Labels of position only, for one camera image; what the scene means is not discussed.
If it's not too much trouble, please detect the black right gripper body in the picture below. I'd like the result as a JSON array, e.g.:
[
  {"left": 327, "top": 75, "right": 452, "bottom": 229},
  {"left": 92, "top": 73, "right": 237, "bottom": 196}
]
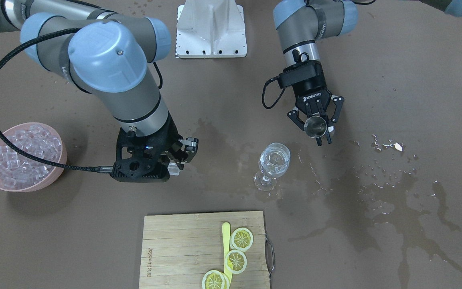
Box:
[{"left": 144, "top": 116, "right": 186, "bottom": 169}]

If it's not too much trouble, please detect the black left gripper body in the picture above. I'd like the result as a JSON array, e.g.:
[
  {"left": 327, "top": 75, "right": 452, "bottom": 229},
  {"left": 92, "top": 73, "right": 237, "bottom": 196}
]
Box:
[{"left": 278, "top": 60, "right": 330, "bottom": 115}]

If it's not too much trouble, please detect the clear ice cube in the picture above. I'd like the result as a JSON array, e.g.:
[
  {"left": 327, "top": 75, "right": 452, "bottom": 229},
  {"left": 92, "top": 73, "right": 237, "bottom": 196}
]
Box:
[{"left": 167, "top": 163, "right": 181, "bottom": 176}]

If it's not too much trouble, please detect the steel jigger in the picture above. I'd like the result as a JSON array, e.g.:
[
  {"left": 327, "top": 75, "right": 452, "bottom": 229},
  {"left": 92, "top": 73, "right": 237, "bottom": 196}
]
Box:
[{"left": 303, "top": 116, "right": 335, "bottom": 138}]

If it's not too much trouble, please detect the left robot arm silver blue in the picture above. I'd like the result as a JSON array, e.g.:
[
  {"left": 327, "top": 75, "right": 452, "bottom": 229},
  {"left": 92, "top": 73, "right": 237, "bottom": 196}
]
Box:
[{"left": 264, "top": 0, "right": 375, "bottom": 145}]

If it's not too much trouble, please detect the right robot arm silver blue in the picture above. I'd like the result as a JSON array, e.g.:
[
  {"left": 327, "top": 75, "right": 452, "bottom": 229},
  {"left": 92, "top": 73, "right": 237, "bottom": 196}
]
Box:
[{"left": 0, "top": 0, "right": 198, "bottom": 181}]

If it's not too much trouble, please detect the clear wine glass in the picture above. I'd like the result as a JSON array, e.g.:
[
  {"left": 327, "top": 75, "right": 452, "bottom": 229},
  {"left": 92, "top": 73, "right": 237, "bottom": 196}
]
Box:
[{"left": 253, "top": 142, "right": 290, "bottom": 191}]

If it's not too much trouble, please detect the pink bowl of ice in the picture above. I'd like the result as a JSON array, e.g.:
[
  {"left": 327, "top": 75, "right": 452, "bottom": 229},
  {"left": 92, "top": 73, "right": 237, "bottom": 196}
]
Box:
[{"left": 0, "top": 122, "right": 67, "bottom": 192}]

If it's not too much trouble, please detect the yellow plastic knife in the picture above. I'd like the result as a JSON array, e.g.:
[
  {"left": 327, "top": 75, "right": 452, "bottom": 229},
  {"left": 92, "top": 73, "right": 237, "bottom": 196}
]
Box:
[{"left": 221, "top": 222, "right": 233, "bottom": 289}]

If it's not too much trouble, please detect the bamboo cutting board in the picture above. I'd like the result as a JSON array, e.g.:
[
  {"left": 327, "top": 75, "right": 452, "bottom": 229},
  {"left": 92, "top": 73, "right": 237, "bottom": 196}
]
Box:
[{"left": 139, "top": 211, "right": 272, "bottom": 289}]

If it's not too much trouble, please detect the far lemon slice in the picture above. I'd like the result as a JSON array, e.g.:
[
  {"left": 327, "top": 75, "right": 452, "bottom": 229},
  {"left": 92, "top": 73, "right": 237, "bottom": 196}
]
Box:
[{"left": 201, "top": 270, "right": 230, "bottom": 289}]

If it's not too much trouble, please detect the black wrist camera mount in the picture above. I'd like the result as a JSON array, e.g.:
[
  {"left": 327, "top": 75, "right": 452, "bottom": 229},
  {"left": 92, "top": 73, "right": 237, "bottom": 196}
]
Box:
[{"left": 110, "top": 129, "right": 169, "bottom": 183}]

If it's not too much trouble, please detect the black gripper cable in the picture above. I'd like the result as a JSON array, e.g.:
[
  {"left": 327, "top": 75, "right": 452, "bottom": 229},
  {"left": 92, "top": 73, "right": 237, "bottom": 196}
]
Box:
[{"left": 0, "top": 26, "right": 115, "bottom": 174}]

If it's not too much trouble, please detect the lemon slice near handle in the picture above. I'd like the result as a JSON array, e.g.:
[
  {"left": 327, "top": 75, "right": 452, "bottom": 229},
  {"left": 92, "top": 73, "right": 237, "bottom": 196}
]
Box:
[{"left": 230, "top": 227, "right": 254, "bottom": 252}]

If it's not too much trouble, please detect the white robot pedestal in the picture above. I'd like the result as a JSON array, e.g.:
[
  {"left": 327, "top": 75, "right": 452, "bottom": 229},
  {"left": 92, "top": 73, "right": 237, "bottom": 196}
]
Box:
[{"left": 175, "top": 0, "right": 247, "bottom": 59}]

